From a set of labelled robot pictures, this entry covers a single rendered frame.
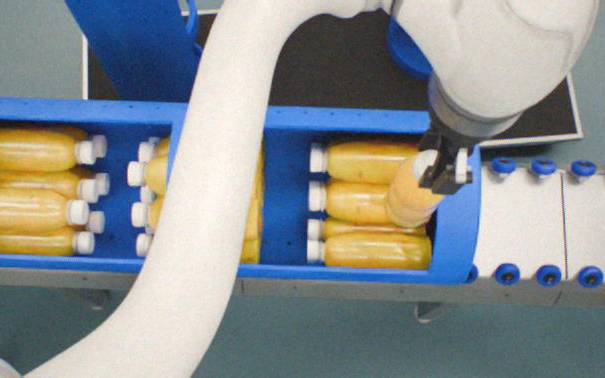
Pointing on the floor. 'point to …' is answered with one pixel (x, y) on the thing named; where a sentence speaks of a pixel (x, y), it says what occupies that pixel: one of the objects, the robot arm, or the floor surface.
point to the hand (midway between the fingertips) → (434, 159)
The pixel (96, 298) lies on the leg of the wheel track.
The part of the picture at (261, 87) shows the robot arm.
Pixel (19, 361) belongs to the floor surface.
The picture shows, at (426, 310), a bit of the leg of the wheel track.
